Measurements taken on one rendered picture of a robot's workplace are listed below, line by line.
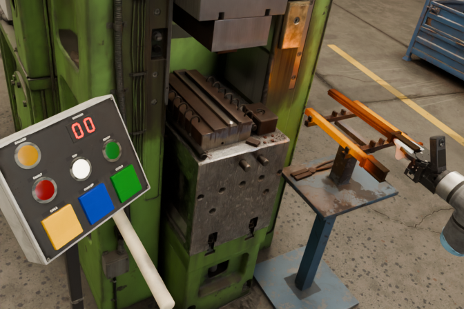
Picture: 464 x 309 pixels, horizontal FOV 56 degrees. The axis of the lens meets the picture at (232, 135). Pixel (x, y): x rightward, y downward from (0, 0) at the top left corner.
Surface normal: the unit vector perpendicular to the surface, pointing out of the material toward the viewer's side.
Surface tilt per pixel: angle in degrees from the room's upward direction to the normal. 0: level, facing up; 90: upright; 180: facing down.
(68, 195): 60
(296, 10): 90
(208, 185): 90
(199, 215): 90
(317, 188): 0
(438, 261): 0
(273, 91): 90
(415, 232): 0
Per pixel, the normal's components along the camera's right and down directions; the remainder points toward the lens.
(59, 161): 0.79, -0.07
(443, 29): -0.87, 0.16
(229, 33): 0.53, 0.53
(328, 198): 0.13, -0.82
